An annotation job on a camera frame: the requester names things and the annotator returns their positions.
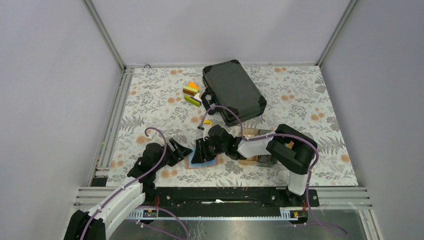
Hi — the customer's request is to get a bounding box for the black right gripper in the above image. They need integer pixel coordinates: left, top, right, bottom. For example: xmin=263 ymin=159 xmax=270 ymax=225
xmin=191 ymin=137 xmax=227 ymax=165

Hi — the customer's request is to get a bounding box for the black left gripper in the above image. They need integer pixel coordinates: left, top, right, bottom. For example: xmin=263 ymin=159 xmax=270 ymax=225
xmin=153 ymin=138 xmax=192 ymax=172

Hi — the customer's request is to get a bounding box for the pink leather card holder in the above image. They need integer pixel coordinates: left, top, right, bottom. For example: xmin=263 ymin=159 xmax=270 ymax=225
xmin=184 ymin=151 xmax=218 ymax=169

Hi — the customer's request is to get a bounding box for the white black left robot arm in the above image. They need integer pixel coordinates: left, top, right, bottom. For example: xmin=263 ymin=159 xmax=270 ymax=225
xmin=64 ymin=138 xmax=193 ymax=240

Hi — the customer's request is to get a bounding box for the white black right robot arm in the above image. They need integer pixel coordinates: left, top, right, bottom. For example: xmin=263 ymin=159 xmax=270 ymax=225
xmin=188 ymin=124 xmax=319 ymax=206

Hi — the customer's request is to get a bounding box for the clear acrylic card organizer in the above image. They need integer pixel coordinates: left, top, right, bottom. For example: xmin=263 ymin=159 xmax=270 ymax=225
xmin=237 ymin=128 xmax=286 ymax=170

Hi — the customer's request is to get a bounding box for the yellow card in organizer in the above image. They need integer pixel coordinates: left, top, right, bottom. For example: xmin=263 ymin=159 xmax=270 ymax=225
xmin=286 ymin=141 xmax=294 ymax=149

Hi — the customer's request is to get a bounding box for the yellow round token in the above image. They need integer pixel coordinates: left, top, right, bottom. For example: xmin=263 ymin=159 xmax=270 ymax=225
xmin=203 ymin=119 xmax=213 ymax=126

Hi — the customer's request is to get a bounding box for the floral patterned table mat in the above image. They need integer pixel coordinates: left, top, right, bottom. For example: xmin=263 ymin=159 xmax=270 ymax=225
xmin=106 ymin=66 xmax=358 ymax=187

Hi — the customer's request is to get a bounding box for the dark grey hard case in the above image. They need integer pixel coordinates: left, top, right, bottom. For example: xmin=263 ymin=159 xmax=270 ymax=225
xmin=200 ymin=59 xmax=267 ymax=127

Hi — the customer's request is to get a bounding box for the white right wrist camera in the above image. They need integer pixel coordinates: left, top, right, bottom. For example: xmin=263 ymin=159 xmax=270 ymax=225
xmin=202 ymin=125 xmax=213 ymax=140

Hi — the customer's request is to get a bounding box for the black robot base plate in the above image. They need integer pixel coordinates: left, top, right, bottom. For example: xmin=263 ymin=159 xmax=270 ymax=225
xmin=142 ymin=186 xmax=320 ymax=219

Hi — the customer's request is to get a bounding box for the aluminium frame rail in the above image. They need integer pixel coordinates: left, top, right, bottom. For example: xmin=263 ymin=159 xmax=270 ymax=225
xmin=88 ymin=67 xmax=135 ymax=187

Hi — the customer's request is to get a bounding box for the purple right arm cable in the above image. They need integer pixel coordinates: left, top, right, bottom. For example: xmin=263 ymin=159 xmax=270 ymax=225
xmin=197 ymin=105 xmax=321 ymax=213

